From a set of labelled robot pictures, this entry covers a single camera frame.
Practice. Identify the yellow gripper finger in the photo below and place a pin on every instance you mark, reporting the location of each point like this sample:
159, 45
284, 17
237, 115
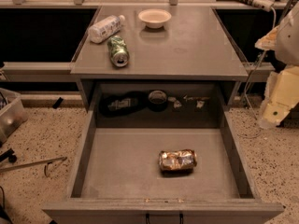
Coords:
268, 41
281, 95

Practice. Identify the crushed orange soda can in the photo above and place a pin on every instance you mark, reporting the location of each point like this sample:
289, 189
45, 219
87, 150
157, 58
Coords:
179, 160

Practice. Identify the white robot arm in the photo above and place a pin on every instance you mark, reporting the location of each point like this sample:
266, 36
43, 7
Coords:
287, 44

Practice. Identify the grey counter cabinet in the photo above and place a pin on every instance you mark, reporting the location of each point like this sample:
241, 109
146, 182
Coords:
191, 59

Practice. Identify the green soda can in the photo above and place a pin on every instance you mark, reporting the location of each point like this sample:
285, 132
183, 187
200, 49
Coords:
118, 52

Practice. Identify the grey open top drawer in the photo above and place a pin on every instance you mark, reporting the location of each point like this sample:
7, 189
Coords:
117, 179

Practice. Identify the white paper bowl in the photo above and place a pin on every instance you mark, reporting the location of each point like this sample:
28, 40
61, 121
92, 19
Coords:
154, 18

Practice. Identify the clear plastic water bottle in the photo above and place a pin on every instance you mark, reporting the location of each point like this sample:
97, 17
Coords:
105, 28

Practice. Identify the metal rod on floor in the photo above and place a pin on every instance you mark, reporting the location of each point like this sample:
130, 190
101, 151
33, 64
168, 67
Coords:
27, 165

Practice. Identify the clear plastic storage bin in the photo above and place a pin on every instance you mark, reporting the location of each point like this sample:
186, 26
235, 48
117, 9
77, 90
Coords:
12, 113

